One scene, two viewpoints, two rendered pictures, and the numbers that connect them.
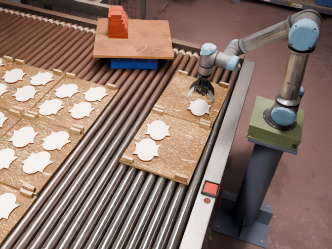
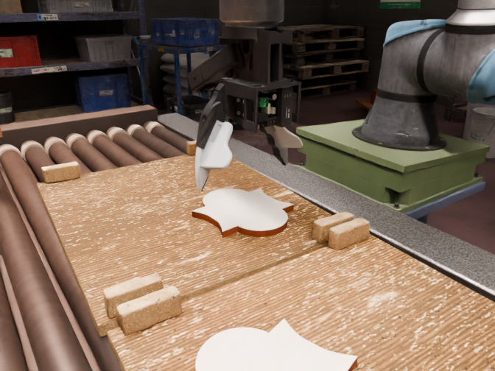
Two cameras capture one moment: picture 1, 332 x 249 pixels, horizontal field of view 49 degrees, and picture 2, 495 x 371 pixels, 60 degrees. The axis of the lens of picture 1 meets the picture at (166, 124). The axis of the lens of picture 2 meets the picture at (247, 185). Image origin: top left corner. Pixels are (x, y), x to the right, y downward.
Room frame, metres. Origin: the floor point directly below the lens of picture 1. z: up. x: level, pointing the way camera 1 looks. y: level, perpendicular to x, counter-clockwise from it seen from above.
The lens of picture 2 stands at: (1.25, 0.25, 1.22)
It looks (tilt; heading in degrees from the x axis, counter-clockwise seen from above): 24 degrees down; 310
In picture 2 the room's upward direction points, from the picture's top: straight up
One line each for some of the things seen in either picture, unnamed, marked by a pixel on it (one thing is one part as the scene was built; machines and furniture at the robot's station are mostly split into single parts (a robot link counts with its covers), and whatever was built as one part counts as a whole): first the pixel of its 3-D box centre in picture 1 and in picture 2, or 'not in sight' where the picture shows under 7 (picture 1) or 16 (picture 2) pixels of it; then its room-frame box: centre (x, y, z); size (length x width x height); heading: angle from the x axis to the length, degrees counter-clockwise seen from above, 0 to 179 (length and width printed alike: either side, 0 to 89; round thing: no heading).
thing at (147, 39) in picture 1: (133, 37); not in sight; (2.19, 0.27, 1.03); 0.50 x 0.50 x 0.02; 8
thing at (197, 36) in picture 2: not in sight; (185, 32); (4.20, -2.44, 0.96); 0.50 x 0.38 x 0.21; 179
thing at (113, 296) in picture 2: (159, 107); (133, 294); (1.57, 0.05, 0.95); 0.06 x 0.02 x 0.03; 72
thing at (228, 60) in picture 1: (228, 60); not in sight; (1.58, -0.27, 1.29); 0.11 x 0.11 x 0.08; 69
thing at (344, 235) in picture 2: (204, 125); (349, 232); (1.46, -0.21, 0.95); 0.06 x 0.02 x 0.03; 73
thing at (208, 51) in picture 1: (208, 55); not in sight; (1.60, -0.18, 1.29); 0.09 x 0.08 x 0.11; 69
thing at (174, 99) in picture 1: (192, 99); (180, 208); (1.71, -0.14, 0.93); 0.41 x 0.35 x 0.02; 162
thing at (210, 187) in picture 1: (210, 188); not in sight; (1.06, -0.23, 0.92); 0.06 x 0.06 x 0.01; 75
